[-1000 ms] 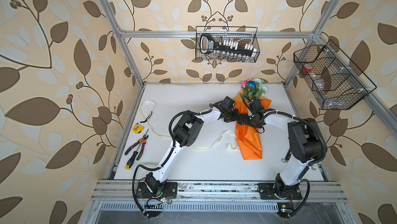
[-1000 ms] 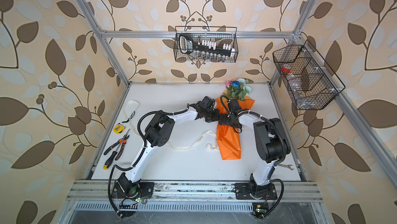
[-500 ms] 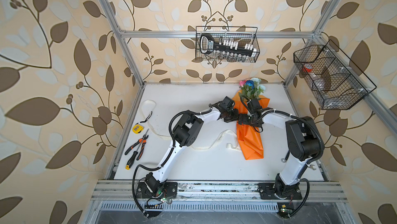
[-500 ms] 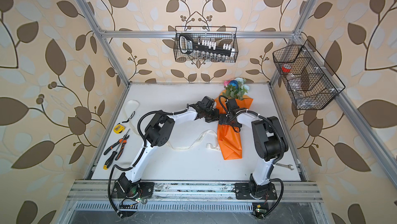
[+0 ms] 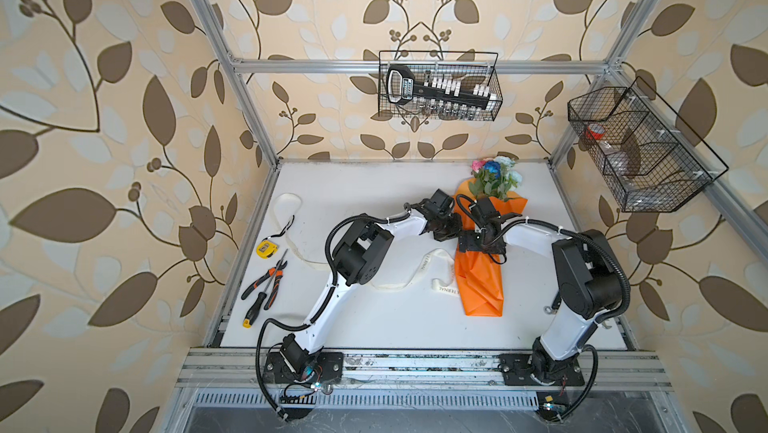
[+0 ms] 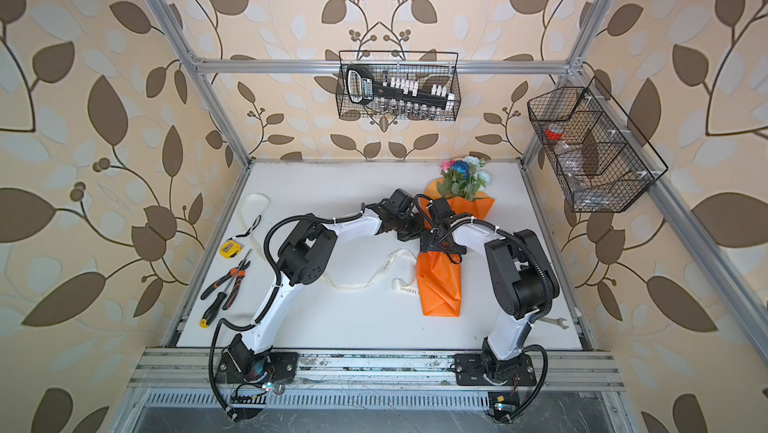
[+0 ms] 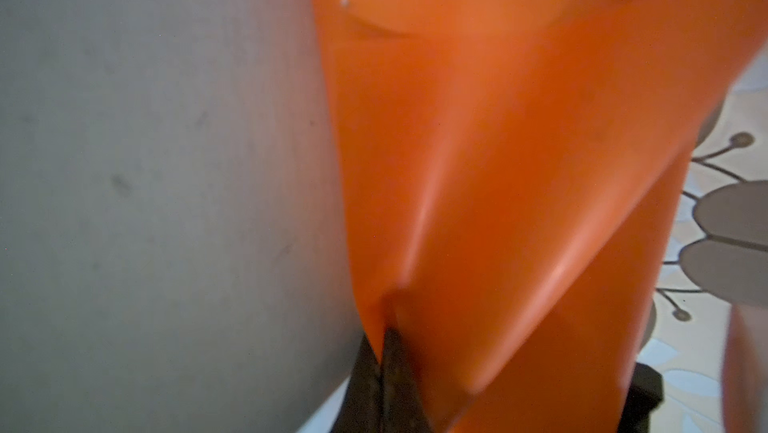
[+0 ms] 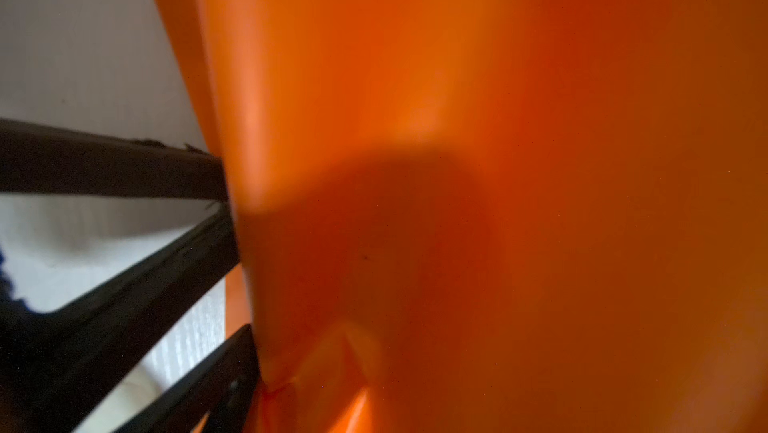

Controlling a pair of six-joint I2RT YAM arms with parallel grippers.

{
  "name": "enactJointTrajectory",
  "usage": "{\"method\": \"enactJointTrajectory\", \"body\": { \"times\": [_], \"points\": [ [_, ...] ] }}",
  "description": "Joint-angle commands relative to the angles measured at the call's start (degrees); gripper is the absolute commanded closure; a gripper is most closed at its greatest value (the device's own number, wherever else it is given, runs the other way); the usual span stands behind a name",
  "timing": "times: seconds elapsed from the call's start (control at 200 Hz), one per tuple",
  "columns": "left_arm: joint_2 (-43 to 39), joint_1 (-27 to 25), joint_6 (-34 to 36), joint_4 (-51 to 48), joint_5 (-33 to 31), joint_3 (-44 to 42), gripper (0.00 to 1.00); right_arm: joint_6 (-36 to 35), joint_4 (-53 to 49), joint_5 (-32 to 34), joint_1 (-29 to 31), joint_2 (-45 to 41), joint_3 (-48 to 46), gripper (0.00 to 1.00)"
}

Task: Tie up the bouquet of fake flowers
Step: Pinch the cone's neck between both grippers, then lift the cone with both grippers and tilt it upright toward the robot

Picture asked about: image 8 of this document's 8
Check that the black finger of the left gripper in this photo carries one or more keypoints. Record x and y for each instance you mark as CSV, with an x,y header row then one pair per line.
x,y
58,366
39,159

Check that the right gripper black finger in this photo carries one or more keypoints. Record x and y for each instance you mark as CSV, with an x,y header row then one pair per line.
x,y
217,393

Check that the orange wrapping paper sheet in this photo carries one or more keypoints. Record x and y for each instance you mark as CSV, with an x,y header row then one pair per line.
x,y
492,215

